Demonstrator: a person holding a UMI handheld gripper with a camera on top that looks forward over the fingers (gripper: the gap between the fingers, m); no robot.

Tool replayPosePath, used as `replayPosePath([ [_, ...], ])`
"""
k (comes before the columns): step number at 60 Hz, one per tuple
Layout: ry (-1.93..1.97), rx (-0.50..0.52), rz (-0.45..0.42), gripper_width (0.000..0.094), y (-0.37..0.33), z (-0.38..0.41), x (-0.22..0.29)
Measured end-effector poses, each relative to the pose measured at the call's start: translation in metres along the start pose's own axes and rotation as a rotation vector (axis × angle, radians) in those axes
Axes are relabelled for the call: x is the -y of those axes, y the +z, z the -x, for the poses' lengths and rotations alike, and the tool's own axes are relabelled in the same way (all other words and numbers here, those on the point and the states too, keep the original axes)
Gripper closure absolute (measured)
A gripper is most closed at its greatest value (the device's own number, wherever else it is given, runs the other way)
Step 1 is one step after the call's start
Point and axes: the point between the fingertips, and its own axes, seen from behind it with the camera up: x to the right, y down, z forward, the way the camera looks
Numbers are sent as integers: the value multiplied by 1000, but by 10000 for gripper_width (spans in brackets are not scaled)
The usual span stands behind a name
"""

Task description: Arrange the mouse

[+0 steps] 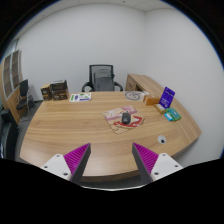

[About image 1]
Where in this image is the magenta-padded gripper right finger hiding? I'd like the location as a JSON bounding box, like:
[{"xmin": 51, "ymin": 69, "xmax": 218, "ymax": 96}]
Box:
[{"xmin": 131, "ymin": 142, "xmax": 184, "ymax": 186}]

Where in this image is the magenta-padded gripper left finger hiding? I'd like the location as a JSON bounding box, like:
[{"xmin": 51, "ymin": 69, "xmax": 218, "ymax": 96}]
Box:
[{"xmin": 40, "ymin": 142, "xmax": 92, "ymax": 185}]

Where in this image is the black computer mouse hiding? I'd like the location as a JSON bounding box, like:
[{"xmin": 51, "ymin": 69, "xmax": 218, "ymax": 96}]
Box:
[{"xmin": 121, "ymin": 111, "xmax": 133, "ymax": 125}]

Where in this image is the teal small packet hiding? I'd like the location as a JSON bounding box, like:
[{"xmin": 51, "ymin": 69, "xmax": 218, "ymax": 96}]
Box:
[{"xmin": 164, "ymin": 111, "xmax": 174, "ymax": 122}]

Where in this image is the green small packet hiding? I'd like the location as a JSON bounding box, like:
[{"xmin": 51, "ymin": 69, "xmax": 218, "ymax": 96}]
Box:
[{"xmin": 168, "ymin": 107, "xmax": 183, "ymax": 121}]

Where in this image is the black sofa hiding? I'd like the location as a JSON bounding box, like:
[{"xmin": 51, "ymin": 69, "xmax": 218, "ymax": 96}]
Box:
[{"xmin": 0, "ymin": 109, "xmax": 19, "ymax": 160}]

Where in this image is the small orange box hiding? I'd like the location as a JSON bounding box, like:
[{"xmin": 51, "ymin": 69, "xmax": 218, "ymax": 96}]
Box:
[{"xmin": 143, "ymin": 94, "xmax": 161, "ymax": 106}]

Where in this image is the purple standing sign card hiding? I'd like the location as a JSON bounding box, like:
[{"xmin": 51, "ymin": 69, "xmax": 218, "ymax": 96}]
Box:
[{"xmin": 154, "ymin": 86, "xmax": 176, "ymax": 114}]

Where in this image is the large brown cardboard box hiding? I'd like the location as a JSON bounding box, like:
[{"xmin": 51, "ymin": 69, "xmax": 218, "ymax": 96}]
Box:
[{"xmin": 50, "ymin": 87, "xmax": 70, "ymax": 101}]

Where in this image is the white sheet with coloured shapes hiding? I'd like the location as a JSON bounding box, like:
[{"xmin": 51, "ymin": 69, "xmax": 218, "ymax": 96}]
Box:
[{"xmin": 68, "ymin": 92, "xmax": 93, "ymax": 103}]

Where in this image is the round grey disc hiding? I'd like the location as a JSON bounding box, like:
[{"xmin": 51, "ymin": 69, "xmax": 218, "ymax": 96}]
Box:
[{"xmin": 124, "ymin": 90, "xmax": 145, "ymax": 102}]

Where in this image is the black cardboard box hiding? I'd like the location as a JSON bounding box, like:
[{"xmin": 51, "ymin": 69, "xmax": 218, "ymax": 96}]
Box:
[{"xmin": 50, "ymin": 79, "xmax": 69, "ymax": 92}]

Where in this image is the black visitor chair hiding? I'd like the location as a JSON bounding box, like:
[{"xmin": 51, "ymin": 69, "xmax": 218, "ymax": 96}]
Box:
[{"xmin": 15, "ymin": 79, "xmax": 36, "ymax": 118}]

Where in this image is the wooden side desk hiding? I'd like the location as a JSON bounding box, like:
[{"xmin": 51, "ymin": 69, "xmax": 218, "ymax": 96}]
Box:
[{"xmin": 125, "ymin": 73, "xmax": 158, "ymax": 94}]

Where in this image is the black mesh office chair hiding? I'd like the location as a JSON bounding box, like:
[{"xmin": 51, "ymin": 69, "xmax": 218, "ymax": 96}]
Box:
[{"xmin": 81, "ymin": 64, "xmax": 124, "ymax": 93}]

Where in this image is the grey backpack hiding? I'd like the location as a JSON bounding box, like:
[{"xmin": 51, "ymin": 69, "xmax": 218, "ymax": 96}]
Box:
[{"xmin": 93, "ymin": 68, "xmax": 115, "ymax": 92}]

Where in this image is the wooden shelf unit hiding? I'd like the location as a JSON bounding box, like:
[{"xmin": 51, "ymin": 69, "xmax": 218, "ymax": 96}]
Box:
[{"xmin": 0, "ymin": 49, "xmax": 31, "ymax": 124}]

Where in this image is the round desk cable grommet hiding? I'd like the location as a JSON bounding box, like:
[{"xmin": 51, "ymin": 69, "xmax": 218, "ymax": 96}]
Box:
[{"xmin": 157, "ymin": 134, "xmax": 168, "ymax": 145}]

